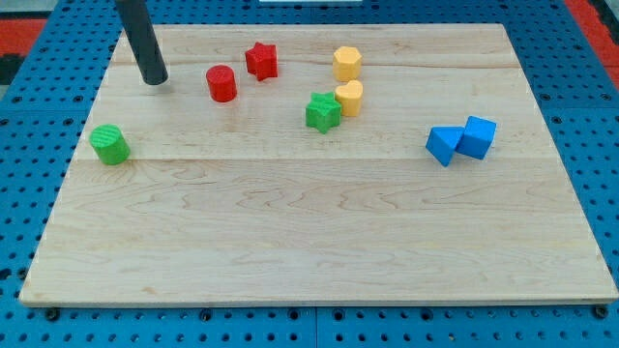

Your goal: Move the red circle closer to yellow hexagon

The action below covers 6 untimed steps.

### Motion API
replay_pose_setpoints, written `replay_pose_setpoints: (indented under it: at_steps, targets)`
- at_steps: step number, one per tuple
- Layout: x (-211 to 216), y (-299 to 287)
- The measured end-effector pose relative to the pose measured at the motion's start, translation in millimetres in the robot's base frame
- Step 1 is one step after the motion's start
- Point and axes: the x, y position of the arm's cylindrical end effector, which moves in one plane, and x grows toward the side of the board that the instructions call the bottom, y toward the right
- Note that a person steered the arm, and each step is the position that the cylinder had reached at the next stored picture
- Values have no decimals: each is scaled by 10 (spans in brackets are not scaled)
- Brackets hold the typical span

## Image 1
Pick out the yellow hexagon block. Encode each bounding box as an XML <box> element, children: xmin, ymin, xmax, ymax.
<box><xmin>333</xmin><ymin>46</ymin><xmax>363</xmax><ymax>82</ymax></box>

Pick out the light wooden board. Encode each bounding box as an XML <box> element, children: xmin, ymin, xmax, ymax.
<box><xmin>19</xmin><ymin>24</ymin><xmax>618</xmax><ymax>308</ymax></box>

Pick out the green star block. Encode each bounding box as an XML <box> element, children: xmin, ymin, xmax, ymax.
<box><xmin>306</xmin><ymin>92</ymin><xmax>341</xmax><ymax>134</ymax></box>

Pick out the yellow heart block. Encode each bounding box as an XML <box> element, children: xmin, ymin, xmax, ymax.
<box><xmin>335</xmin><ymin>80</ymin><xmax>364</xmax><ymax>117</ymax></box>

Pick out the red star block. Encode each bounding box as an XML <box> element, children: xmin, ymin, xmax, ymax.
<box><xmin>245</xmin><ymin>42</ymin><xmax>279</xmax><ymax>81</ymax></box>

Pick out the red cylinder block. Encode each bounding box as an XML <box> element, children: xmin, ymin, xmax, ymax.
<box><xmin>205</xmin><ymin>65</ymin><xmax>237</xmax><ymax>102</ymax></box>

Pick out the blue triangular prism block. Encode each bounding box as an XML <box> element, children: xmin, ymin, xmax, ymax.
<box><xmin>426</xmin><ymin>126</ymin><xmax>464</xmax><ymax>167</ymax></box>

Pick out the blue cube block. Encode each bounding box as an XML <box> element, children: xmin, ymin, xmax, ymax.
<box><xmin>456</xmin><ymin>115</ymin><xmax>497</xmax><ymax>160</ymax></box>

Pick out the green cylinder block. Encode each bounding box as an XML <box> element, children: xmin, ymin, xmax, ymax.
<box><xmin>89</xmin><ymin>124</ymin><xmax>131</xmax><ymax>165</ymax></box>

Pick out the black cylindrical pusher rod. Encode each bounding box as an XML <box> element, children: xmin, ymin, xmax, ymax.
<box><xmin>115</xmin><ymin>0</ymin><xmax>168</xmax><ymax>85</ymax></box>

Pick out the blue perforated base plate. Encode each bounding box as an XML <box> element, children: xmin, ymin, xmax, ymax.
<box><xmin>1</xmin><ymin>1</ymin><xmax>618</xmax><ymax>347</ymax></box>

